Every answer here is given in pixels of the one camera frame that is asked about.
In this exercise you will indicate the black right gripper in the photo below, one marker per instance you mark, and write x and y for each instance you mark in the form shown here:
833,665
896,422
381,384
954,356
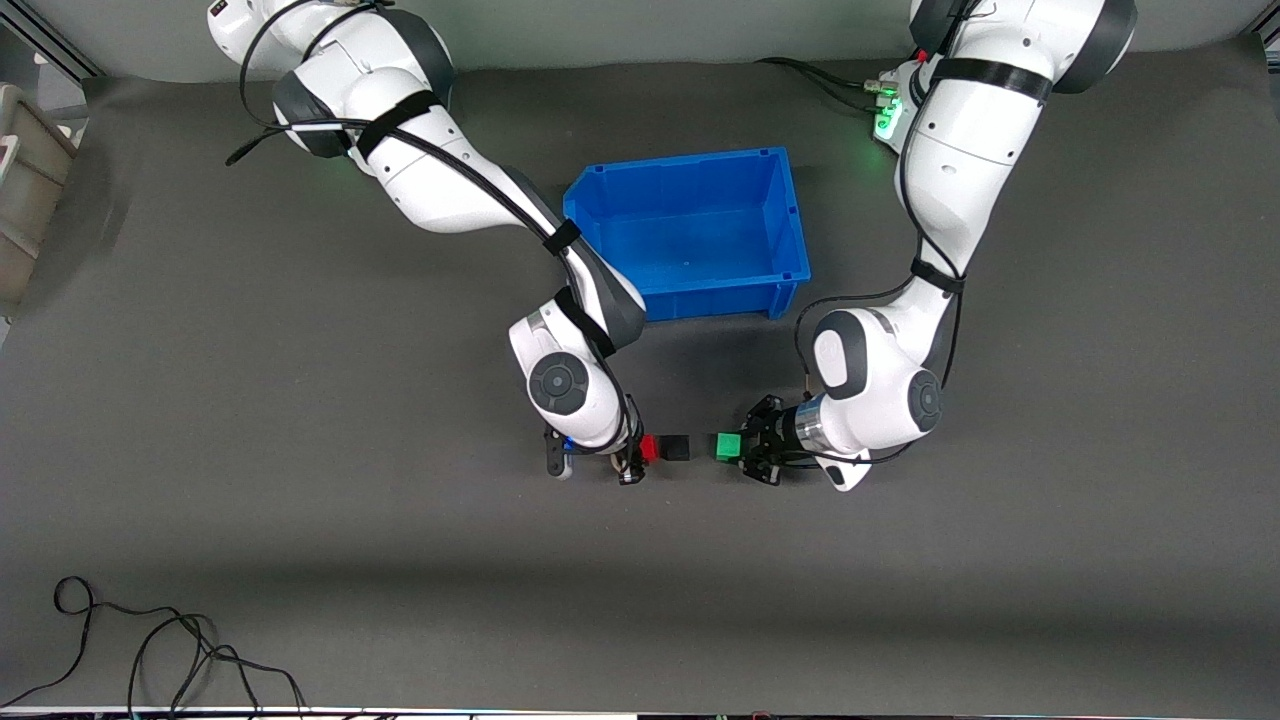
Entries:
629,464

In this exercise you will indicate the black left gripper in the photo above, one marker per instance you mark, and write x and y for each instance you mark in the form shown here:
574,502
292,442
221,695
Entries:
773,437

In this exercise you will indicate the red cube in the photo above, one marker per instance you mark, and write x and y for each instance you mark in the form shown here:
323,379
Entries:
650,448

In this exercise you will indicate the green cube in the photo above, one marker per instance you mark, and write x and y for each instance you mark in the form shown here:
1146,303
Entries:
728,446

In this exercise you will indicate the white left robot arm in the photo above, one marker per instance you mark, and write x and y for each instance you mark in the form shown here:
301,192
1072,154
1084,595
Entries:
960,150

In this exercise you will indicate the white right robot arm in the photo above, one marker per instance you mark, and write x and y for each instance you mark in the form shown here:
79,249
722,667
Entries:
440,180

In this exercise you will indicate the black cube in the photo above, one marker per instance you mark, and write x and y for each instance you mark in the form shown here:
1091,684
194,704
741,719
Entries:
676,448

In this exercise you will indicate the blue plastic storage bin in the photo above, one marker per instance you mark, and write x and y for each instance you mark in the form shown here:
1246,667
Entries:
700,230

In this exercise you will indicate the dark grey table mat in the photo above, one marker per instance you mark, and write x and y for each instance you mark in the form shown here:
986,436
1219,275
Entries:
300,450

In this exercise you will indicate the grey plastic box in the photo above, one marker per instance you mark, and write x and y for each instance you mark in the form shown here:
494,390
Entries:
30,190

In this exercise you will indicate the aluminium frame rail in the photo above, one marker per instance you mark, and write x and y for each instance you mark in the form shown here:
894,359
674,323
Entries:
1268,35
50,48

